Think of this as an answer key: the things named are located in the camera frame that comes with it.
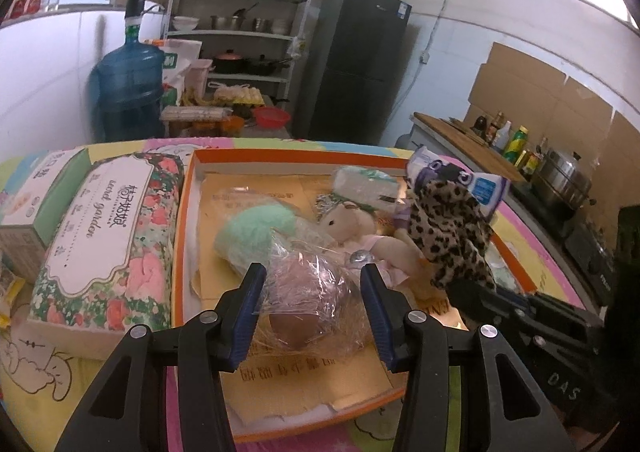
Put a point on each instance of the green puff ball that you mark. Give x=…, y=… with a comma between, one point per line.
x=255, y=229

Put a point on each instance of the steel cups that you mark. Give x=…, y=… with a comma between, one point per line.
x=272, y=25

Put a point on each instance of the red plastic bowl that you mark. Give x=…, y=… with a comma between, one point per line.
x=271, y=117

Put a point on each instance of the green tissue box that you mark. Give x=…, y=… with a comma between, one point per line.
x=30, y=232

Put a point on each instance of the green bottle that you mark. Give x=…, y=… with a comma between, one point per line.
x=517, y=146

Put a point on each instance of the yellow snack packet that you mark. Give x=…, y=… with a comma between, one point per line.
x=10, y=288

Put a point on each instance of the wall socket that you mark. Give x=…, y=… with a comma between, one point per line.
x=425, y=57

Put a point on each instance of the cardboard wall sheet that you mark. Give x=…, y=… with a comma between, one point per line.
x=565, y=97

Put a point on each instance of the steel steamer pot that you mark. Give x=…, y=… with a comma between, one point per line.
x=562, y=177

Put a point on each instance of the leopard print plush toy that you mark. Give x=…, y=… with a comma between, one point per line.
x=445, y=232

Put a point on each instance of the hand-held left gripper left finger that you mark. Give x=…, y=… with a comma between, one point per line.
x=245, y=319

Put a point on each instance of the brown sauce bottle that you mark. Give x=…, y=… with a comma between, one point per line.
x=496, y=125

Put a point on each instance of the plush bunny toy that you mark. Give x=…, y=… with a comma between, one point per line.
x=350, y=226

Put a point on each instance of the pink puff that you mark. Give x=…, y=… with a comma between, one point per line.
x=305, y=297

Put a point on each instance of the red cooking pot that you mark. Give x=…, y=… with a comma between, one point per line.
x=229, y=62

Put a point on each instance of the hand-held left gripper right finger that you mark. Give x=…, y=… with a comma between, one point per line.
x=377, y=319

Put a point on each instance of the orange cardboard box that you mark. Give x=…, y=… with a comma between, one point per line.
x=280, y=384

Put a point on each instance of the blue water jug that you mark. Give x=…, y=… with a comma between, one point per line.
x=125, y=82

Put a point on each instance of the bananas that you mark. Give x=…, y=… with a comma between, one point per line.
x=196, y=99

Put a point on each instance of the black wok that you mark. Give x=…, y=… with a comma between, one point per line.
x=267, y=66

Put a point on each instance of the white green flour bag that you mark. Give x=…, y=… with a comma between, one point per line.
x=177, y=72

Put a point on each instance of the clear plastic food container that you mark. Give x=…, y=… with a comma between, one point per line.
x=200, y=121

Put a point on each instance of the floral tissue pack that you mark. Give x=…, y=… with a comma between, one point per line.
x=100, y=242

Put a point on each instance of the black water pump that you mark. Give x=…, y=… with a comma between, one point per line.
x=134, y=7

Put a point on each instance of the pink bag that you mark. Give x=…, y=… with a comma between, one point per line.
x=197, y=80

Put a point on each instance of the white bowl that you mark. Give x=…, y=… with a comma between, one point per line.
x=185, y=23

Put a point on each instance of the white green tissue packet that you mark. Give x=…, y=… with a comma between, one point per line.
x=365, y=184

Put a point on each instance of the wooden top counter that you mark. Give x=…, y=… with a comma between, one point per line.
x=450, y=137

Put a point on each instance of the black refrigerator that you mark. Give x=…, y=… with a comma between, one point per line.
x=355, y=67

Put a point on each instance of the black gas stove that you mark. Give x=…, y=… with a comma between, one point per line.
x=575, y=237

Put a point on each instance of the white bottle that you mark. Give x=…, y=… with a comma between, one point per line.
x=503, y=137

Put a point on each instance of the grey metal shelf rack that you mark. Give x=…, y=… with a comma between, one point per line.
x=235, y=35

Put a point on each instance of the steel pots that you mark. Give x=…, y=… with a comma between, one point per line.
x=225, y=23

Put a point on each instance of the dark sauce bottle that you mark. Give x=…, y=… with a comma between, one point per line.
x=480, y=126

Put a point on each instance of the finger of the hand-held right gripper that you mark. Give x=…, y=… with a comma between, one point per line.
x=492, y=304

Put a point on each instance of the white blue tissue packet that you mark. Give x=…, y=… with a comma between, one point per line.
x=487, y=189

